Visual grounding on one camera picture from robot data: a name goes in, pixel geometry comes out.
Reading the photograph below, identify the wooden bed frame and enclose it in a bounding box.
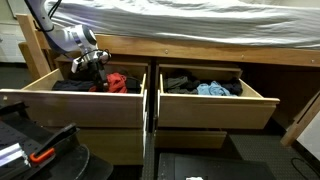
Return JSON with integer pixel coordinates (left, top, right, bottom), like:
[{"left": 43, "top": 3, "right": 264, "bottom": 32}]
[{"left": 14, "top": 13, "right": 320, "bottom": 81}]

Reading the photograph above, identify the white panelled cabinet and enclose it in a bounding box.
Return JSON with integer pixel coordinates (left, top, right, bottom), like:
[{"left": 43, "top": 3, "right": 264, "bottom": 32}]
[{"left": 0, "top": 21, "right": 28, "bottom": 64}]

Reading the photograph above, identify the wooden drawer holding red cloth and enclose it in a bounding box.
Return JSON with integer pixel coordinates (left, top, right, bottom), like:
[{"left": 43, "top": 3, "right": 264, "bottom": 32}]
[{"left": 0, "top": 61, "right": 150, "bottom": 130}]

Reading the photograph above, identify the light blue cloth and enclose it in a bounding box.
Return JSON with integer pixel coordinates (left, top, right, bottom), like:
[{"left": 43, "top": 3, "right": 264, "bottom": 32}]
[{"left": 195, "top": 80, "right": 239, "bottom": 97}]

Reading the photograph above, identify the grey crumpled cloth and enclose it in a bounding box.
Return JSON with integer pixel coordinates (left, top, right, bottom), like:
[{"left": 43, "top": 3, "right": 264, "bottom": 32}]
[{"left": 163, "top": 75, "right": 190, "bottom": 92}]

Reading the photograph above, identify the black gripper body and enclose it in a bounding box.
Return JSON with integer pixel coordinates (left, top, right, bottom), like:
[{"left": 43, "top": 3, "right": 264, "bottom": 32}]
[{"left": 85, "top": 49, "right": 111, "bottom": 69}]

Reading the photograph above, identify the aluminium extrusion bar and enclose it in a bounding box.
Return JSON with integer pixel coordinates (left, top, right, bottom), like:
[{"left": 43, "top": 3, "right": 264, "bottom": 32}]
[{"left": 0, "top": 143, "right": 32, "bottom": 168}]

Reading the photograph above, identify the dark navy-black cloth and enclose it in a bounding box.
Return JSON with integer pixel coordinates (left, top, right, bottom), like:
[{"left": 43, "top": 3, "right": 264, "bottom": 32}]
[{"left": 51, "top": 79, "right": 100, "bottom": 93}]

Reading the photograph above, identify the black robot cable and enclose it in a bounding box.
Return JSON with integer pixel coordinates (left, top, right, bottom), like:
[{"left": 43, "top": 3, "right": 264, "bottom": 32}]
[{"left": 31, "top": 0, "right": 112, "bottom": 68}]

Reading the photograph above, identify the red crumpled cloth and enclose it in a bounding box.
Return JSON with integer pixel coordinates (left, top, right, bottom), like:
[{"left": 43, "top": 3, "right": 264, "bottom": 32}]
[{"left": 88, "top": 72, "right": 129, "bottom": 94}]

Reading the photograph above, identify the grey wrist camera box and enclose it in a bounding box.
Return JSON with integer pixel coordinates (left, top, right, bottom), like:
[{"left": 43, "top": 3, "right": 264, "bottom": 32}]
[{"left": 70, "top": 55, "right": 89, "bottom": 74}]

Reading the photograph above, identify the plain wooden drawer front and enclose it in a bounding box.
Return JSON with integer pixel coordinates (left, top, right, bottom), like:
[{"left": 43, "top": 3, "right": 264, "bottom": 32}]
[{"left": 74, "top": 127, "right": 147, "bottom": 166}]

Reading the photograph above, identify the wooden drawer holding blue cloth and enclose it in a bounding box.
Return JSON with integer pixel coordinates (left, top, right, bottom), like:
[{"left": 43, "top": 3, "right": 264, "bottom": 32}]
[{"left": 154, "top": 63, "right": 281, "bottom": 131}]

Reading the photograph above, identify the wooden desk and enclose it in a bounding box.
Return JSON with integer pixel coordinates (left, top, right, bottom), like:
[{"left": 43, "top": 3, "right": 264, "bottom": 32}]
[{"left": 279, "top": 89, "right": 320, "bottom": 148}]

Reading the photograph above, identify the black floor cable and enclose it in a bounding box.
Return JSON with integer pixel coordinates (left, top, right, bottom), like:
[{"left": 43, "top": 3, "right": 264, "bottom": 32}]
[{"left": 289, "top": 156, "right": 320, "bottom": 180}]

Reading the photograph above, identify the orange black bar clamp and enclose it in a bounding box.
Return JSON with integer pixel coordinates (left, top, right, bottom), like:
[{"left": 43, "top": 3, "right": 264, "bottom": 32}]
[{"left": 28, "top": 123, "right": 81, "bottom": 165}]

